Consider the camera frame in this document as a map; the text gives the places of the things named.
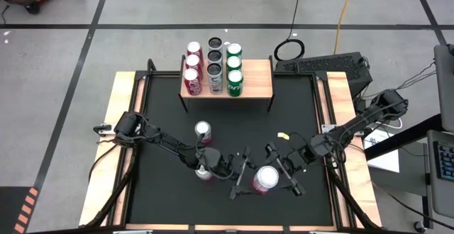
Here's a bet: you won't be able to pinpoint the black rear frame bracket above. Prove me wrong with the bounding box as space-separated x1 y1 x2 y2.
145 58 159 77

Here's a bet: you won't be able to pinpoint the black table frame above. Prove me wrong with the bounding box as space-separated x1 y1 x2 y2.
113 58 341 230

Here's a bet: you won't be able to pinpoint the red Coca-Cola can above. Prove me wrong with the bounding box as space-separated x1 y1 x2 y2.
182 67 204 96
186 41 205 63
184 54 204 77

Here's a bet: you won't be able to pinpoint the black coiled cable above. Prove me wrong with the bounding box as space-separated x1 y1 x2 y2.
273 38 306 62

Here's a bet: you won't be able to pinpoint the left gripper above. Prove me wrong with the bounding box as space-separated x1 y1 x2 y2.
211 146 259 200

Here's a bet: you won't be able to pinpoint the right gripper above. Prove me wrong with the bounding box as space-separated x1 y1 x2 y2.
265 142 316 197

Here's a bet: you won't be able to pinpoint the black keyboard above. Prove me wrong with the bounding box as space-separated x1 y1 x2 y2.
435 140 454 182

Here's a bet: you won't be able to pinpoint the green Sprite can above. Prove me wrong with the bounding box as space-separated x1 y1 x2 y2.
226 55 243 72
226 43 243 58
226 69 245 98

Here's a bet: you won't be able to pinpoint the wooden shelf board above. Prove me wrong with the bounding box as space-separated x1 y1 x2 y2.
179 59 274 99

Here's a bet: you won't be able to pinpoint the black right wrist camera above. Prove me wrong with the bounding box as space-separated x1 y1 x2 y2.
289 133 310 153

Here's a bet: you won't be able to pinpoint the black orange-striped floor mat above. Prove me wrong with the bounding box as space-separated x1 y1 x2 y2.
0 186 40 234

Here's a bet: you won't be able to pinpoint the yellow floor cable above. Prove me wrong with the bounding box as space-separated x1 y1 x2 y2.
333 0 358 56

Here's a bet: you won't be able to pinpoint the black desk leg bar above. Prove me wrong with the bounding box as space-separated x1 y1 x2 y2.
364 113 444 161

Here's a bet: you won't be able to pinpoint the black desk cables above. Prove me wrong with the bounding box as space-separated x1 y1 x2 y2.
388 62 437 96

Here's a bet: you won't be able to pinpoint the white Celsius Peach Vibe can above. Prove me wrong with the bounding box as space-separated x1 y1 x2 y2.
206 62 224 95

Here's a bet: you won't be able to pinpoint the black floor cable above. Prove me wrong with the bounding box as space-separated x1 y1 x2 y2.
289 0 304 42

